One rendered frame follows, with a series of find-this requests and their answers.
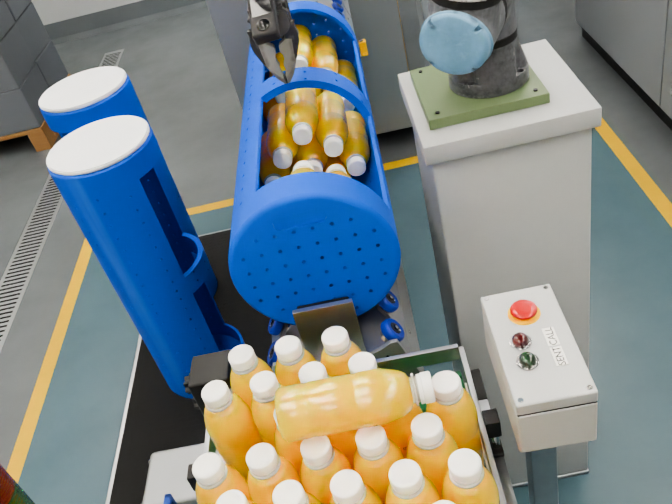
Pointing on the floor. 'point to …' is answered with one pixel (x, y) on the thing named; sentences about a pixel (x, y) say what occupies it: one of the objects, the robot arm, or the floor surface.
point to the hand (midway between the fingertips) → (285, 78)
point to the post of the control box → (542, 476)
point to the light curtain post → (408, 14)
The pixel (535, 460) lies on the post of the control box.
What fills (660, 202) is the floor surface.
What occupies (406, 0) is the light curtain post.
